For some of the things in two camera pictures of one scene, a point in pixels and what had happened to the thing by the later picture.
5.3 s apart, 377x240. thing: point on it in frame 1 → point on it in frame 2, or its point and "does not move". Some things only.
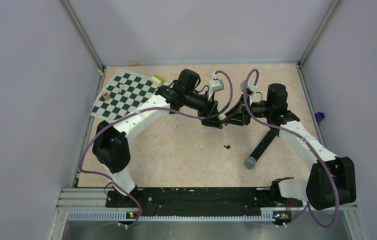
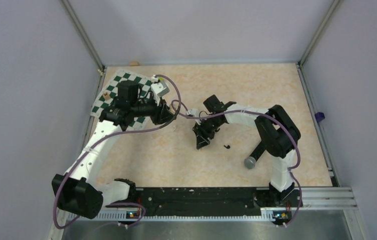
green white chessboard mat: (123, 92) does not move
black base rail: (199, 201) does not move
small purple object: (319, 116) does not move
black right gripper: (241, 117) → (201, 134)
